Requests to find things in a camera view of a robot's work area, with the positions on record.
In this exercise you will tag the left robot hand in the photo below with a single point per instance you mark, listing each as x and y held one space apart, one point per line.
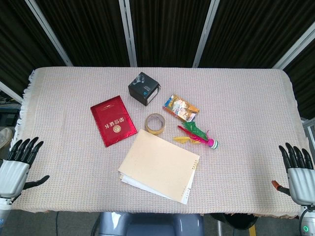
12 169

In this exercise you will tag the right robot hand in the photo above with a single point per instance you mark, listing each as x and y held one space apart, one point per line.
299 182

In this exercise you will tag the colourful feather shuttlecock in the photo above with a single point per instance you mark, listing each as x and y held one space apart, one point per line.
197 135

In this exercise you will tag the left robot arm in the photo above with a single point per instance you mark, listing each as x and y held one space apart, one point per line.
3 211

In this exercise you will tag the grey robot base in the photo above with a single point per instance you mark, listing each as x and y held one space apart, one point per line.
147 225

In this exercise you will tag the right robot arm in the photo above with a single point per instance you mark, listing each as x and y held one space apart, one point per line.
307 222

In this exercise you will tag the black cardboard box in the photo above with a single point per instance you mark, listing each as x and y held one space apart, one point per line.
144 88

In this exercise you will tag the white shoe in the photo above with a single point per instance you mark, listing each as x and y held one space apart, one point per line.
5 136

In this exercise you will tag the black bag under table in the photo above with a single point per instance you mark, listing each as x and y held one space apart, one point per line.
233 221

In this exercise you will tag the red certificate booklet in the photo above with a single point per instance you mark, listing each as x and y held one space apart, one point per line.
113 121

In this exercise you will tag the shiny foil snack packet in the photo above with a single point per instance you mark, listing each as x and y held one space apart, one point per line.
180 107

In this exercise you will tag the beige loose-leaf notebook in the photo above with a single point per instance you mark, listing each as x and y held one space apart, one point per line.
160 164

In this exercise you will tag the pink woven tablecloth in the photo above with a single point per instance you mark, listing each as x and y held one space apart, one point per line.
157 137

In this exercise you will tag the clear packing tape roll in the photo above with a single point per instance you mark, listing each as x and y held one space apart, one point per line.
155 124

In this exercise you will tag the white partition frame post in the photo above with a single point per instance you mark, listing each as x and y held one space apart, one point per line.
294 50
49 32
206 33
128 33

